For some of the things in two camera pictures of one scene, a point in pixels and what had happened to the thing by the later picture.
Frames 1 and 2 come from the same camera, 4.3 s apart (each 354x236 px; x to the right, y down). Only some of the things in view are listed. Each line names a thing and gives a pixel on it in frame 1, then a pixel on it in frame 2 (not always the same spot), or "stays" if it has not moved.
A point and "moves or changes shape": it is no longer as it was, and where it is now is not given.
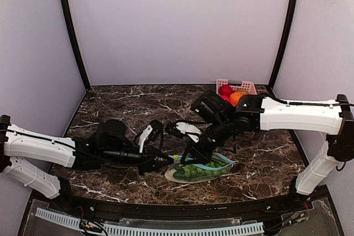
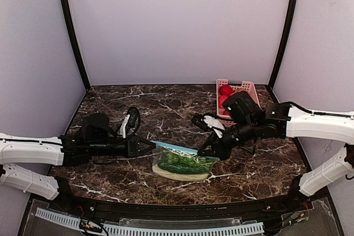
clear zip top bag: (219, 166) moves or changes shape
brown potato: (243, 90) stays
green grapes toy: (186, 172) moves or changes shape
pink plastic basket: (249, 86) stays
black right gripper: (199, 149) to (220, 146)
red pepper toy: (225, 90) stays
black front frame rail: (272, 205) stays
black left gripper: (146, 162) to (131, 146)
